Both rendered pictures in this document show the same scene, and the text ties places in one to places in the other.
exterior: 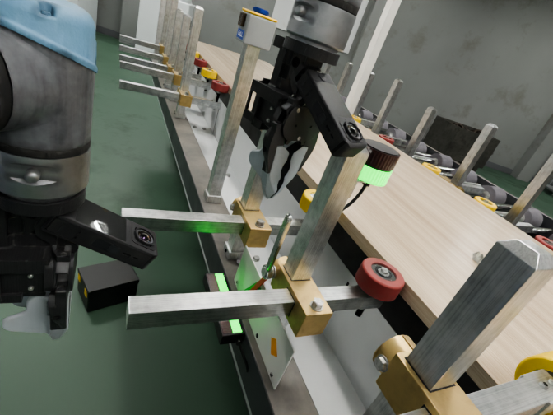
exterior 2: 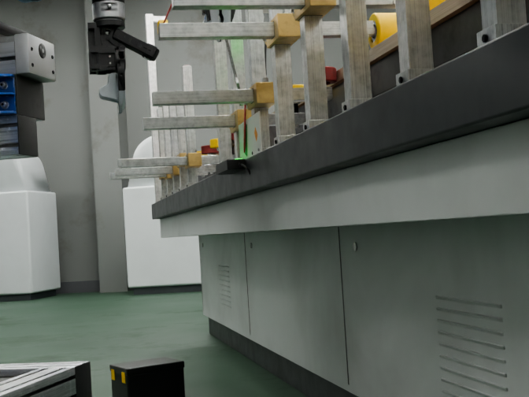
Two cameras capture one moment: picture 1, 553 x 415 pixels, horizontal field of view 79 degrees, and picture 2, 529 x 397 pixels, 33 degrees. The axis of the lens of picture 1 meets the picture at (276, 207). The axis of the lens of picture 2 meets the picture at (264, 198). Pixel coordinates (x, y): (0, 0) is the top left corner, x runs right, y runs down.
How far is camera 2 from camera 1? 1.91 m
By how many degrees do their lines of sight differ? 35
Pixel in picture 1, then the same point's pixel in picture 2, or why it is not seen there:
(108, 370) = not seen: outside the picture
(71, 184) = (120, 12)
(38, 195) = (111, 14)
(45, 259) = (115, 46)
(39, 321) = (113, 90)
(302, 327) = (257, 93)
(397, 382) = not seen: hidden behind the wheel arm
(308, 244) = (251, 57)
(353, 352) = not seen: hidden behind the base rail
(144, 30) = (138, 251)
